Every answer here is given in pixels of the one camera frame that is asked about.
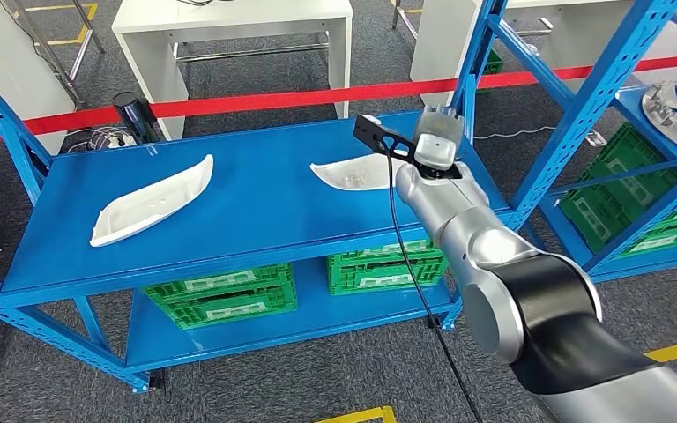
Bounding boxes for white plastic shell part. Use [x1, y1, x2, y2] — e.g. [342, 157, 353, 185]
[309, 152, 410, 192]
[89, 153, 215, 249]

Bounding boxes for blue metal shelf rack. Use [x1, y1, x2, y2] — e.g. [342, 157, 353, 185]
[539, 87, 677, 285]
[0, 0, 677, 404]

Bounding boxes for red barrier belt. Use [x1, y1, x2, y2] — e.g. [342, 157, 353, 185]
[0, 51, 677, 148]

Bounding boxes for yellow floor tape square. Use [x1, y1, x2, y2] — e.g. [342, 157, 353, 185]
[26, 3, 99, 47]

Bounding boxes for white cabinet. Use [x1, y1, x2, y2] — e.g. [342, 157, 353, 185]
[0, 0, 77, 156]

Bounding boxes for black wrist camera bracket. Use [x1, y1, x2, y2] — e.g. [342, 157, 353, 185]
[353, 114, 419, 167]

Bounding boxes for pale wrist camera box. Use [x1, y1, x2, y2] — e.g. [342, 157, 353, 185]
[414, 132, 458, 172]

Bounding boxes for white floor cable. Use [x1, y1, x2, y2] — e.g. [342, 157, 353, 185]
[472, 125, 559, 141]

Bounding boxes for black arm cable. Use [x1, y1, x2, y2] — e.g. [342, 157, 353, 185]
[384, 148, 483, 423]

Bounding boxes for black stanchion post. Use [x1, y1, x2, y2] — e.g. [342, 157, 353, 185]
[111, 91, 160, 145]

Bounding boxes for tangled thin floor cables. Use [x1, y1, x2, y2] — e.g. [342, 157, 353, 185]
[66, 125, 118, 154]

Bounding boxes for chrome metal frame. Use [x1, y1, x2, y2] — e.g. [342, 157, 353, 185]
[0, 0, 106, 109]

